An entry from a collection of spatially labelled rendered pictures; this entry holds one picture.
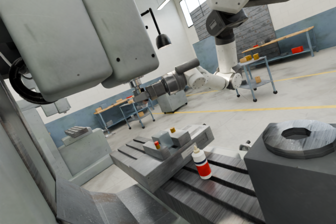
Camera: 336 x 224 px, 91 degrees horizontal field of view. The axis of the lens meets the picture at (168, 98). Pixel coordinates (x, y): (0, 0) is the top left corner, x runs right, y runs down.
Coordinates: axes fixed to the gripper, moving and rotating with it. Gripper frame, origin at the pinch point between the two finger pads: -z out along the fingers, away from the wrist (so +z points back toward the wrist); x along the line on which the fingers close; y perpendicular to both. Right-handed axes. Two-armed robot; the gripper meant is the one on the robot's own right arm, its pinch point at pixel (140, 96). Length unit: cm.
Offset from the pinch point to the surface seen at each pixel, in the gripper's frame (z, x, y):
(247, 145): 47, -21, 56
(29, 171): -27.1, 29.2, 2.6
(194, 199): 1.6, 25.6, 30.3
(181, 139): 7.4, 7.2, 20.7
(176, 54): 288, -851, -71
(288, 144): 15, 48, 11
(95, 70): -8.5, 17.3, -13.2
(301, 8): 632, -421, -22
